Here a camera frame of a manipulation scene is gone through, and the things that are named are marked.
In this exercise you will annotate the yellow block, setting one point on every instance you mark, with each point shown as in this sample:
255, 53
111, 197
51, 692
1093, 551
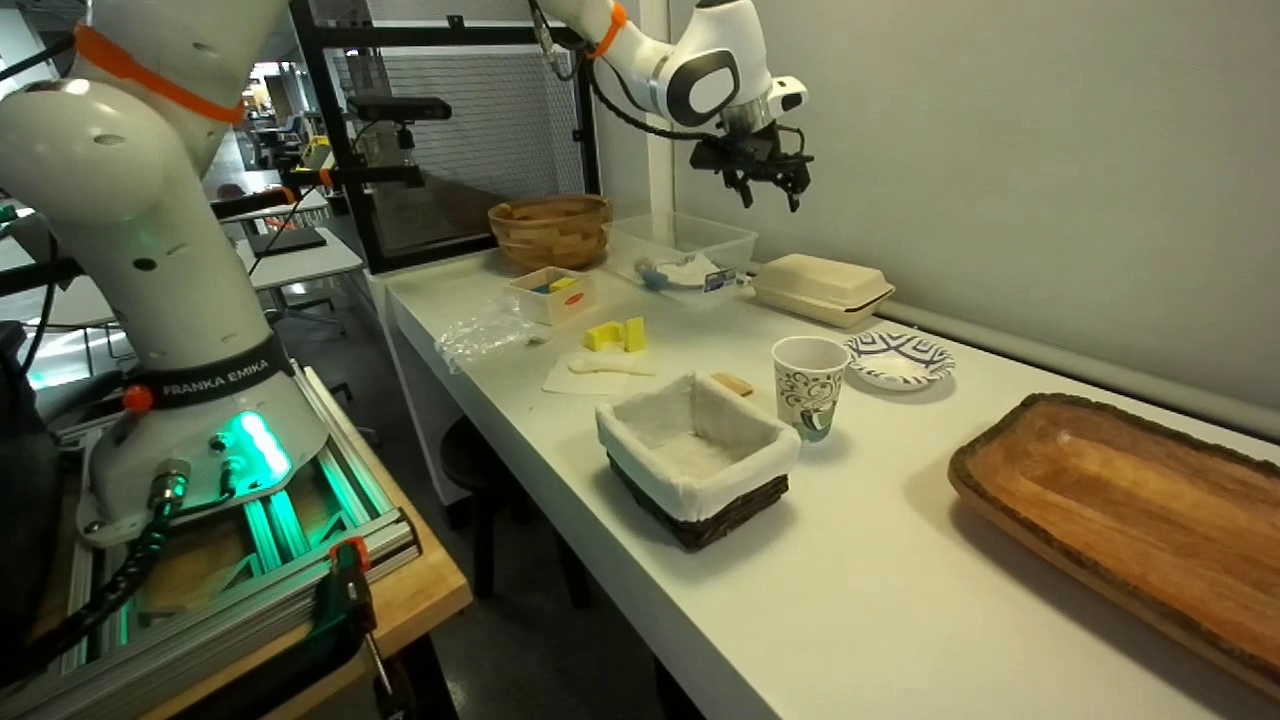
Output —
604, 338
639, 333

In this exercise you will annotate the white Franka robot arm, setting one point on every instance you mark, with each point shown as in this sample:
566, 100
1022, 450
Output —
132, 200

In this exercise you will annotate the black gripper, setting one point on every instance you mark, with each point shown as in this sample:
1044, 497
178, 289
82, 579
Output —
763, 151

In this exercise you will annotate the black metal shelf frame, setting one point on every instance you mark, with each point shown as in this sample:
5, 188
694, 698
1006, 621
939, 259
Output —
342, 161

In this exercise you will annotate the clear plastic bag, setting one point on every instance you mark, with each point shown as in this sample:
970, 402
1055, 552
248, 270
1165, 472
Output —
487, 333

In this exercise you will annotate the brown wicker basket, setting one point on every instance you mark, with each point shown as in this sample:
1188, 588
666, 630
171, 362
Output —
551, 233

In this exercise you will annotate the beige clamshell food container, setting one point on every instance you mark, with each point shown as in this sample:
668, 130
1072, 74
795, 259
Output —
822, 287

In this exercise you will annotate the small wooden block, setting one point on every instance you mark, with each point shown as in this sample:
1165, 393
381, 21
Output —
735, 387

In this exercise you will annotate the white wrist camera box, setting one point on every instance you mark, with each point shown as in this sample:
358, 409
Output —
789, 95

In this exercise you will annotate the basket with white cloth liner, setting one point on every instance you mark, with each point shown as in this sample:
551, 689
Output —
694, 455

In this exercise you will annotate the clear plastic tub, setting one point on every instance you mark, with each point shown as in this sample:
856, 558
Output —
713, 242

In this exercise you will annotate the brown wooden tray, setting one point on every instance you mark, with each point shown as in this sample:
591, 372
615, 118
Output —
1134, 521

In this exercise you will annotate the patterned paper cup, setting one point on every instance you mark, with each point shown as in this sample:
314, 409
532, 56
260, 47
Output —
808, 387

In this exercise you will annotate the grey background desk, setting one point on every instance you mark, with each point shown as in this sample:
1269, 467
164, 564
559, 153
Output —
314, 259

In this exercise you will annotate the blue patterned paper plate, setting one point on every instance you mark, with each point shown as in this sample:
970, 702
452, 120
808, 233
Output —
903, 362

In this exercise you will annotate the clear glass bowl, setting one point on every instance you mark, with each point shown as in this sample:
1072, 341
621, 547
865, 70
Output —
682, 279

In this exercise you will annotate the wooden mounting board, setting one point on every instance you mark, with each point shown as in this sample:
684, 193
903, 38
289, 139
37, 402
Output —
423, 584

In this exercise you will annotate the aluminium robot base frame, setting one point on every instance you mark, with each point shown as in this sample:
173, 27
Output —
292, 533

